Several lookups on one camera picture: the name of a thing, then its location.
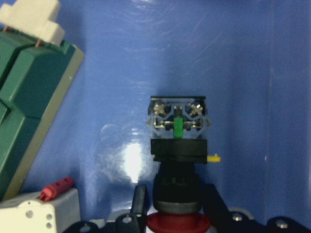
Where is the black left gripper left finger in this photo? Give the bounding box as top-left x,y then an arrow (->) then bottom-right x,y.
115,185 -> 148,233

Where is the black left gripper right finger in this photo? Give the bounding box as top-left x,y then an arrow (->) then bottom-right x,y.
203,184 -> 255,233

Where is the red emergency stop button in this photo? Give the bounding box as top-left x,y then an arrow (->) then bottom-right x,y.
147,96 -> 221,233

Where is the white circuit breaker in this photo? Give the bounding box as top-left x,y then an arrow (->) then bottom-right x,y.
0,177 -> 81,233

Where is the blue plastic tray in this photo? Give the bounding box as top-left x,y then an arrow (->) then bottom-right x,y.
21,0 -> 311,227

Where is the green terminal block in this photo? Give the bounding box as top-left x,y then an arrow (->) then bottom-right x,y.
0,0 -> 85,202

